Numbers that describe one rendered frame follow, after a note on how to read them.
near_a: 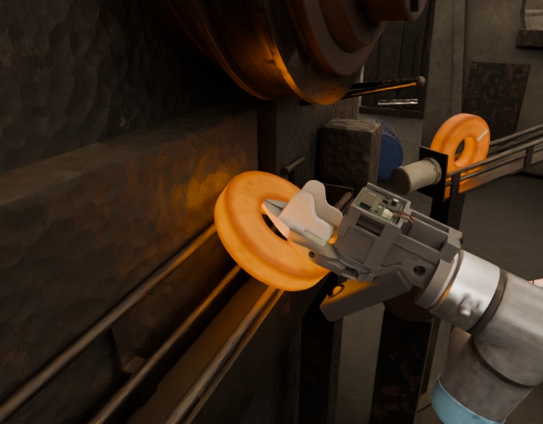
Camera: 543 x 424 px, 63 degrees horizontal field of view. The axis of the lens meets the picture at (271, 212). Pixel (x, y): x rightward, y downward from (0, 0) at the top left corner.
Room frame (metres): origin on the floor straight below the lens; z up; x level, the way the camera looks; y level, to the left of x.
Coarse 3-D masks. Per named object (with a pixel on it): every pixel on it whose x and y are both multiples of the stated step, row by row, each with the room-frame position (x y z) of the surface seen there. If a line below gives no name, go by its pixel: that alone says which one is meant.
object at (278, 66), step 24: (216, 0) 0.42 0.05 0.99; (240, 0) 0.41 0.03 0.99; (264, 0) 0.39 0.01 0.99; (216, 24) 0.44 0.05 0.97; (240, 24) 0.42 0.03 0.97; (264, 24) 0.40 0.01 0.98; (288, 24) 0.43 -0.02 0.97; (240, 48) 0.45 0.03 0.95; (264, 48) 0.44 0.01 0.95; (288, 48) 0.43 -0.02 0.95; (264, 72) 0.47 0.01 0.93; (288, 72) 0.43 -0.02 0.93; (312, 72) 0.49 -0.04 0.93; (312, 96) 0.49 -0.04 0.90; (336, 96) 0.57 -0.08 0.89
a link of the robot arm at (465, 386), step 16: (464, 336) 0.42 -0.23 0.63; (448, 352) 0.42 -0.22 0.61; (464, 352) 0.37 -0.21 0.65; (448, 368) 0.39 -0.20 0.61; (464, 368) 0.36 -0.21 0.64; (480, 368) 0.35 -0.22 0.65; (448, 384) 0.37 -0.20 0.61; (464, 384) 0.35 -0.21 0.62; (480, 384) 0.34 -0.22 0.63; (496, 384) 0.33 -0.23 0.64; (512, 384) 0.33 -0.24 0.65; (432, 400) 0.38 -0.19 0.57; (448, 400) 0.36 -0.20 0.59; (464, 400) 0.35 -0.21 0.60; (480, 400) 0.34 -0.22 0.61; (496, 400) 0.33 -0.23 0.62; (512, 400) 0.33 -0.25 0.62; (448, 416) 0.35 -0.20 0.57; (464, 416) 0.34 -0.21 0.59; (480, 416) 0.34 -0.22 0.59; (496, 416) 0.33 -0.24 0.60
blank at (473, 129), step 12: (456, 120) 0.92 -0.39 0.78; (468, 120) 0.92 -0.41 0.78; (480, 120) 0.94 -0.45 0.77; (444, 132) 0.91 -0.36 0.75; (456, 132) 0.90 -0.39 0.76; (468, 132) 0.92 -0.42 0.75; (480, 132) 0.94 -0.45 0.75; (432, 144) 0.91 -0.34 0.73; (444, 144) 0.89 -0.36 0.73; (456, 144) 0.91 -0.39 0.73; (468, 144) 0.96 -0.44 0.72; (480, 144) 0.94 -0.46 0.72; (468, 156) 0.95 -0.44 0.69; (480, 156) 0.95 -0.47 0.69; (456, 168) 0.91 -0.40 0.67; (468, 180) 0.94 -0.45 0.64
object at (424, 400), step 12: (432, 204) 0.94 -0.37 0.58; (444, 204) 0.91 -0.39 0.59; (456, 204) 0.91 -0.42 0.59; (432, 216) 0.93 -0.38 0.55; (444, 216) 0.91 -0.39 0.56; (456, 216) 0.91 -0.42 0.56; (456, 228) 0.92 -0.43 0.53; (432, 336) 0.91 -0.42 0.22; (432, 348) 0.92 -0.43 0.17; (432, 360) 0.92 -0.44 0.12; (432, 384) 0.95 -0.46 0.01; (420, 396) 0.91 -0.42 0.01; (420, 408) 0.87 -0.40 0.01
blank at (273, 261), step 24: (240, 192) 0.47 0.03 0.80; (264, 192) 0.49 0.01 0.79; (288, 192) 0.52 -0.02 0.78; (216, 216) 0.45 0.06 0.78; (240, 216) 0.43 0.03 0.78; (240, 240) 0.41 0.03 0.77; (264, 240) 0.42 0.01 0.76; (240, 264) 0.40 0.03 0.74; (264, 264) 0.39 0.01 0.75; (288, 264) 0.40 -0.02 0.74; (312, 264) 0.42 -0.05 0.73; (288, 288) 0.40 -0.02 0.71
